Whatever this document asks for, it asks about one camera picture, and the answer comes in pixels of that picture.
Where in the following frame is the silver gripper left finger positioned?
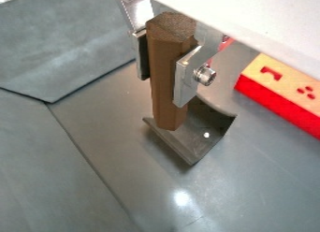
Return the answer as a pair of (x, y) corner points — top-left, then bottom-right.
(116, 0), (154, 80)

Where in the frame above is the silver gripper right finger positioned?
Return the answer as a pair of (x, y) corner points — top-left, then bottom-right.
(173, 22), (222, 108)

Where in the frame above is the brown hexagon wooden rod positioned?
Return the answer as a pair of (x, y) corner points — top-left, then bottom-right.
(146, 12), (198, 131)

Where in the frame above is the red foam shape board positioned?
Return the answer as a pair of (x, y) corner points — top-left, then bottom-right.
(206, 36), (320, 140)

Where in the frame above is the grey curved cradle block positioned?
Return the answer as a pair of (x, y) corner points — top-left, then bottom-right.
(142, 95), (236, 166)

